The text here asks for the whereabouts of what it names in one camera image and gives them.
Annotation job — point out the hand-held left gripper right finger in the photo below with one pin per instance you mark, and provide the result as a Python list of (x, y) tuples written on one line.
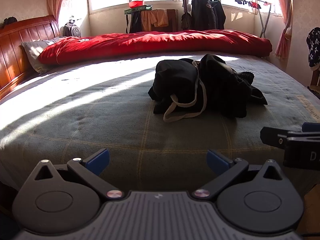
[(217, 161)]

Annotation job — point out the red basin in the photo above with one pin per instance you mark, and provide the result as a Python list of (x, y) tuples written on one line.
[(136, 4)]

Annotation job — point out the star-printed dark garment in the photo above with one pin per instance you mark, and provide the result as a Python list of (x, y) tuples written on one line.
[(314, 47)]

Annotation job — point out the orange hanging clothes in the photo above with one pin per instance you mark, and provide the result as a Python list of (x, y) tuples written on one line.
[(157, 18)]

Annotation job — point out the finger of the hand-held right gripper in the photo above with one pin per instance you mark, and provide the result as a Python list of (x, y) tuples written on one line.
[(311, 127), (272, 137)]

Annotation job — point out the hanging dark jackets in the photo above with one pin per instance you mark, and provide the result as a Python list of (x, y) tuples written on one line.
[(205, 12)]

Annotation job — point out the grey pillow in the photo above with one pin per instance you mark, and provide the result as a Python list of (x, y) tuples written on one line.
[(33, 50)]

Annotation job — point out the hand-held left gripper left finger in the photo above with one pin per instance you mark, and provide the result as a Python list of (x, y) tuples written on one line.
[(98, 161)]

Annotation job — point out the metal clothes rack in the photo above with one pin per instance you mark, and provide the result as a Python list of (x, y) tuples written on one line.
[(263, 22)]

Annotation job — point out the wooden chair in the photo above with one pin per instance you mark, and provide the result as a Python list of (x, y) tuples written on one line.
[(315, 77)]

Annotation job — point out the red quilt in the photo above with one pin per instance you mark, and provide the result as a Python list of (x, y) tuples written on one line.
[(155, 42)]

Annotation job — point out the grey backpack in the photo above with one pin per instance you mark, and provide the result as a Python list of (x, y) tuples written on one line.
[(72, 30)]

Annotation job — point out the small dark cloth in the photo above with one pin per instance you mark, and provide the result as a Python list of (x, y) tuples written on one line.
[(10, 21)]

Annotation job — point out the dark hanging cloth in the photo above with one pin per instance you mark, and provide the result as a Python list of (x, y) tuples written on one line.
[(135, 22)]

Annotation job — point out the wooden headboard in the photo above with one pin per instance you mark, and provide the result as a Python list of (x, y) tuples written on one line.
[(20, 45)]

